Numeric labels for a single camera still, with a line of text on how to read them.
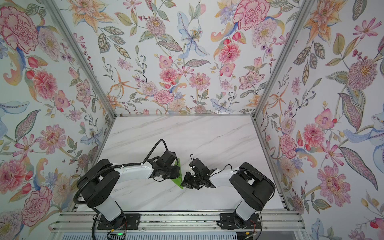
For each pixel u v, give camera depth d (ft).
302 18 2.37
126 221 2.37
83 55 2.88
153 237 2.57
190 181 2.59
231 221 2.44
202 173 2.34
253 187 1.50
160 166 2.31
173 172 2.62
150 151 2.18
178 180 2.88
